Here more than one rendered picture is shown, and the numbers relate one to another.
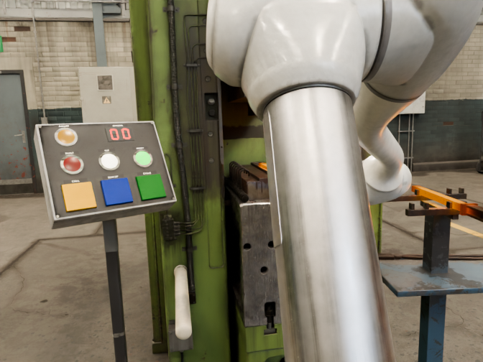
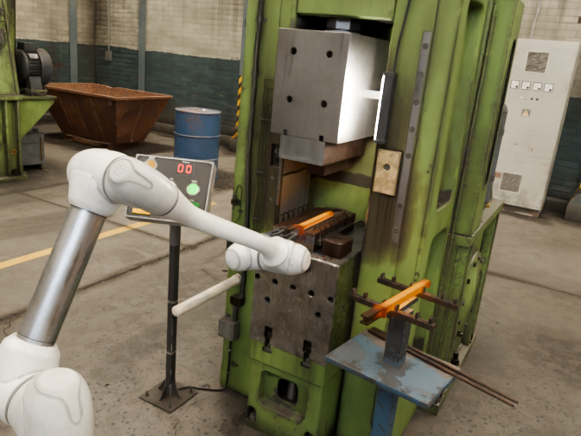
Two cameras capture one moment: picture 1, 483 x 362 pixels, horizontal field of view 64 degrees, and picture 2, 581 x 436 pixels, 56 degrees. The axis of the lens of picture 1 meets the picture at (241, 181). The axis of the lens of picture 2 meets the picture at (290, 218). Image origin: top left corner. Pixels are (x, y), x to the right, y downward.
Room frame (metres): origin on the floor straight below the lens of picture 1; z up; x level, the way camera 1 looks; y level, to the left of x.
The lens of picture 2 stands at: (-0.35, -1.40, 1.68)
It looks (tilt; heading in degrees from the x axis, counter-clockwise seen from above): 17 degrees down; 38
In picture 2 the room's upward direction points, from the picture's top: 6 degrees clockwise
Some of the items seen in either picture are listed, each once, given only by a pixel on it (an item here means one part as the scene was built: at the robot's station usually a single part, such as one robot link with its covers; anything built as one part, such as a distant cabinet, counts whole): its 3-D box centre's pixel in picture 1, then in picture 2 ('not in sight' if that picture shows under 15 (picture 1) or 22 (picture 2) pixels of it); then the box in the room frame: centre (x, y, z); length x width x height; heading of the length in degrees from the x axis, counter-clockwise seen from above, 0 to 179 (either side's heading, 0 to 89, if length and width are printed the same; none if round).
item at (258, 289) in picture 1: (274, 238); (321, 283); (1.56, -0.13, 0.69); 0.56 x 0.38 x 0.45; 10
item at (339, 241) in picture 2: not in sight; (337, 246); (1.43, -0.28, 0.95); 0.12 x 0.08 x 0.06; 10
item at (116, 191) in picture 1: (116, 192); not in sight; (1.06, 0.35, 1.01); 0.07 x 0.05 x 0.07; 125
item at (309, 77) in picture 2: not in sight; (341, 86); (1.55, -0.12, 1.56); 0.42 x 0.39 x 0.40; 10
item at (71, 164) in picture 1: (72, 164); not in sight; (1.04, 0.46, 1.09); 0.05 x 0.03 x 0.04; 100
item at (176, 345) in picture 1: (180, 335); (229, 327); (1.39, 0.26, 0.36); 0.09 x 0.07 x 0.12; 100
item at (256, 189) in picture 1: (261, 177); (316, 225); (1.55, -0.08, 0.96); 0.42 x 0.20 x 0.09; 10
